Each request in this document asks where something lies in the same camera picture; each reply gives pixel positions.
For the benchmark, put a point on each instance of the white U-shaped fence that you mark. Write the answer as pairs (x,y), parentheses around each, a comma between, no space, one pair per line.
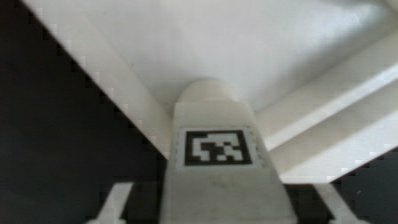
(330,125)

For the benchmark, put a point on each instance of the white table leg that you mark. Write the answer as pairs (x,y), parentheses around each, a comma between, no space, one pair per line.
(222,187)

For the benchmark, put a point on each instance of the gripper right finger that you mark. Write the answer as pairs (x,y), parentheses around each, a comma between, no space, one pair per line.
(336,205)

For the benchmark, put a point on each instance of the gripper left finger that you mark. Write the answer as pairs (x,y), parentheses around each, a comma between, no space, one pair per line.
(112,208)

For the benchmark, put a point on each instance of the white square table top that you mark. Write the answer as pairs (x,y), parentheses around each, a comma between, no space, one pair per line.
(302,53)

